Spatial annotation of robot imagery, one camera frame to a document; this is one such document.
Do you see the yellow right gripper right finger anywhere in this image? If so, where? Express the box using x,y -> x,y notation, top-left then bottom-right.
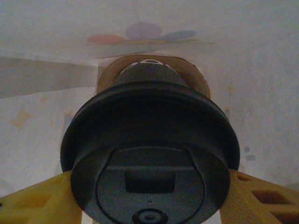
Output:
219,169 -> 299,224

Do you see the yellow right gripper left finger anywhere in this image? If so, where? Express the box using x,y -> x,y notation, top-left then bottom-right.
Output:
0,171 -> 83,224

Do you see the black plastic cup lid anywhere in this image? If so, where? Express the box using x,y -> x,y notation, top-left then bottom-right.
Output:
59,80 -> 242,224

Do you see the brown pulp cup carrier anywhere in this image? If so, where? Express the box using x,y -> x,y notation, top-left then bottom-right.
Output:
95,54 -> 211,100

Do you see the white flower print paper bag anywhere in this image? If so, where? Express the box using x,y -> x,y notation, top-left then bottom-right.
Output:
0,0 -> 299,224

